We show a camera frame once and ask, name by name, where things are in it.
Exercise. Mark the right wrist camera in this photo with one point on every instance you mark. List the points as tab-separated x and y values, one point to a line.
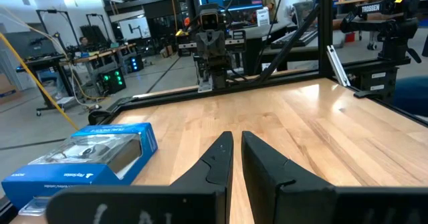
209	21

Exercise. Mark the silver aluminium bracket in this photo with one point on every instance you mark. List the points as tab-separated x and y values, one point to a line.
337	67

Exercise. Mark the white wall screen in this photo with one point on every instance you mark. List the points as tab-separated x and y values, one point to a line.
135	28

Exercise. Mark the black box stand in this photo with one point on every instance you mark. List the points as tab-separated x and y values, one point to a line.
381	80

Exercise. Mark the black Trossen robot arm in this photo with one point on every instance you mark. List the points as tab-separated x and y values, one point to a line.
391	23

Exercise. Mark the clear plastic packaging piece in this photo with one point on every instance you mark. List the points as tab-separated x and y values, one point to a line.
33	207

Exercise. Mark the computer tower with green lights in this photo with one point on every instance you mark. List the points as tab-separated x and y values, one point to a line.
113	80

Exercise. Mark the computer tower with blue lights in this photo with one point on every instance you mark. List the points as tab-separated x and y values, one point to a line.
136	63

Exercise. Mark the blue PlayStation controller box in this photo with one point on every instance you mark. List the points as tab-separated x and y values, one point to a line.
50	180

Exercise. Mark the white sign card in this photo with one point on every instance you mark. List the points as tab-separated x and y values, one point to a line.
263	16

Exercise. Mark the person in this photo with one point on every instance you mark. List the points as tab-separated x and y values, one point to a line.
83	43
269	3

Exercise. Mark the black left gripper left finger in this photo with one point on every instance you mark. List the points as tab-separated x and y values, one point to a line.
150	205

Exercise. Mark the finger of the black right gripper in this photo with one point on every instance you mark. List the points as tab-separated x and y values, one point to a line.
209	45
218	45

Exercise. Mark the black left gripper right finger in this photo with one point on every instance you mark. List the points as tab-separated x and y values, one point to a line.
317	205

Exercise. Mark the black computer keyboard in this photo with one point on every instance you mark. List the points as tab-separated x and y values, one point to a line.
294	38

